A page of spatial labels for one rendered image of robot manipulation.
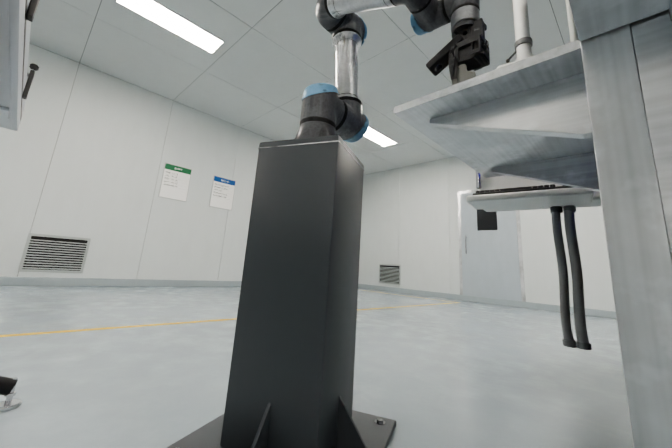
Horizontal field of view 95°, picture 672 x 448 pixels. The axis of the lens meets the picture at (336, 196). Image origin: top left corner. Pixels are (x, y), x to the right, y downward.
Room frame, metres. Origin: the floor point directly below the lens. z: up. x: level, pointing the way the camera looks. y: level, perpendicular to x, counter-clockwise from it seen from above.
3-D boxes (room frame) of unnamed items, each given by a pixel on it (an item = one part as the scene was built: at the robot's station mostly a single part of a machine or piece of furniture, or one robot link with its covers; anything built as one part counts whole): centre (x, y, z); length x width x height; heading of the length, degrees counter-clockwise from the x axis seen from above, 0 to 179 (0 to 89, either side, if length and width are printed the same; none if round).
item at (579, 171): (1.02, -0.73, 0.80); 0.34 x 0.03 x 0.13; 45
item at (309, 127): (0.92, 0.07, 0.84); 0.15 x 0.15 x 0.10
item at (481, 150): (0.83, -0.56, 0.87); 0.70 x 0.48 x 0.02; 135
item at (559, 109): (0.66, -0.37, 0.80); 0.34 x 0.03 x 0.13; 45
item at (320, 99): (0.92, 0.07, 0.96); 0.13 x 0.12 x 0.14; 137
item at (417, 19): (0.78, -0.24, 1.21); 0.11 x 0.11 x 0.08; 47
